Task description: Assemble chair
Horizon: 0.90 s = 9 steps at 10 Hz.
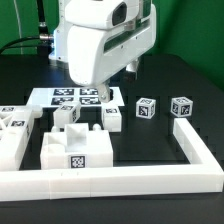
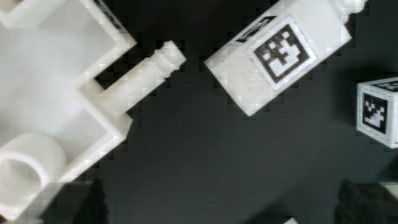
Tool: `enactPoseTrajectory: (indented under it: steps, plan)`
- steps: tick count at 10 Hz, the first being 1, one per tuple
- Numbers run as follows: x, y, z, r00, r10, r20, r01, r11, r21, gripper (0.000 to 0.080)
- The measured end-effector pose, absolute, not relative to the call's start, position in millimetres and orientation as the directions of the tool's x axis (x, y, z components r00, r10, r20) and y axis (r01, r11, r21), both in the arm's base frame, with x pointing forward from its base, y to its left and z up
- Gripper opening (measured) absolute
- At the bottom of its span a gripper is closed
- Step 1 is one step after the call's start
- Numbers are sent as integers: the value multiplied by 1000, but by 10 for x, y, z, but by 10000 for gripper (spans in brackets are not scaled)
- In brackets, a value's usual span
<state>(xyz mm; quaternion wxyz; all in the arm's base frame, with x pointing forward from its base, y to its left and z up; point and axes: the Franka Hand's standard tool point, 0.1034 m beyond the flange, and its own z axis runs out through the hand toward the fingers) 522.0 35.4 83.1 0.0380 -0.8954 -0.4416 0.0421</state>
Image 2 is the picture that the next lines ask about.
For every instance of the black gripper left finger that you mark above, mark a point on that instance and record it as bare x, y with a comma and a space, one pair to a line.
78, 205

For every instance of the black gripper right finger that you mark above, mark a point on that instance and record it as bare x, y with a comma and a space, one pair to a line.
366, 204

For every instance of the white chair seat part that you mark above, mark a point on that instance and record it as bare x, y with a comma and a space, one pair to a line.
64, 121

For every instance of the white chair leg with tag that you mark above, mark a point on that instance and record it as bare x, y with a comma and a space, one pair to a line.
279, 47

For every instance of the white tagged cube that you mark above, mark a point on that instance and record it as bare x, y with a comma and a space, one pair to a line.
377, 110

